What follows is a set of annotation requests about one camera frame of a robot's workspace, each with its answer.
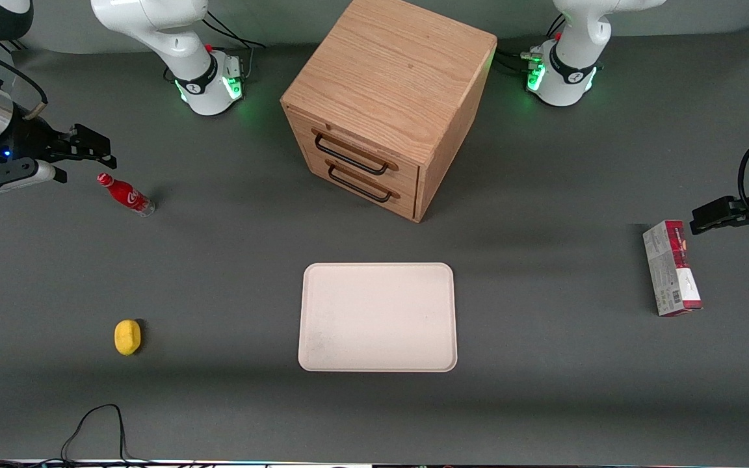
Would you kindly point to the red grey cardboard box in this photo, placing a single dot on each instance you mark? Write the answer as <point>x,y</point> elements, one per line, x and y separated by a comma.
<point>670,270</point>

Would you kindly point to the yellow lemon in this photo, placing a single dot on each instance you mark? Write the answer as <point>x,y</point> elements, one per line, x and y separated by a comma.
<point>127,337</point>

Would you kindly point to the red coke bottle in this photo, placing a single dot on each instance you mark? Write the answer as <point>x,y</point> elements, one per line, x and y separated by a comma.
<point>126,195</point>

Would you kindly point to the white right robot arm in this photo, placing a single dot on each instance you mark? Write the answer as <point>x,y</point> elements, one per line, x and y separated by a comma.
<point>153,26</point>

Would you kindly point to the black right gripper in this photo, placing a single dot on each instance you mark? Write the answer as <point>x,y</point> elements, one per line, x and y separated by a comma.
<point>25,140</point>

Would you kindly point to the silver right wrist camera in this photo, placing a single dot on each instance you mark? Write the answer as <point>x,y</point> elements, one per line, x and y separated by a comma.
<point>30,177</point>

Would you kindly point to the white rectangular tray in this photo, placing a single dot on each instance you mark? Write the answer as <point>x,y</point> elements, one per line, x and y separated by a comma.
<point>378,317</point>

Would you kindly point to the wooden drawer front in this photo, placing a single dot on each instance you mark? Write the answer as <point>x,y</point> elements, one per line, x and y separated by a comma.
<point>407,175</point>
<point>404,201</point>

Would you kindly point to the wooden drawer cabinet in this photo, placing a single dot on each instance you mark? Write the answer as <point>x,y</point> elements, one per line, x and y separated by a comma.
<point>394,71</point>

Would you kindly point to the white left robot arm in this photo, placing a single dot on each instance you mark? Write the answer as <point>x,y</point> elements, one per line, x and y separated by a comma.
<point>573,71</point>

